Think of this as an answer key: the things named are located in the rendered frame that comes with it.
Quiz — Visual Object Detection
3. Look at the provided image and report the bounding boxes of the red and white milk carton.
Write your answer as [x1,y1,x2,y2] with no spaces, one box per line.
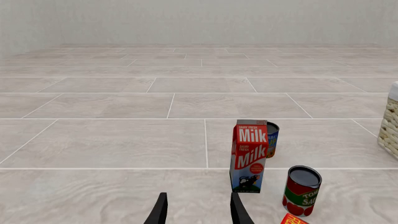
[229,119,269,194]

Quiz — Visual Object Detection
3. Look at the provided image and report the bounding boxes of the blue soup tin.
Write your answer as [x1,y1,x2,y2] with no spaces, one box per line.
[266,121,280,159]

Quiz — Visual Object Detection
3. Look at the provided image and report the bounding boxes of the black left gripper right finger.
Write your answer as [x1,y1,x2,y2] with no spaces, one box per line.
[230,192,255,224]

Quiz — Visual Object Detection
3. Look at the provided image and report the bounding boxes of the woven wicker basket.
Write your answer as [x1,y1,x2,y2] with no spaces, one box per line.
[377,80,398,161]

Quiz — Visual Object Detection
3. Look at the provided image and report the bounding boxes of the red tomato sauce tin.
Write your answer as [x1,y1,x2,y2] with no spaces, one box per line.
[282,165,323,218]

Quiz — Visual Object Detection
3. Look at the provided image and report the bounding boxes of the red and yellow food box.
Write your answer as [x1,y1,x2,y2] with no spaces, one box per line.
[280,212,310,224]

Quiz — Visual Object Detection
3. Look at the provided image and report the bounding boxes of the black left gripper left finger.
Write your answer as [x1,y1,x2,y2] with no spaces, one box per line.
[143,192,169,224]

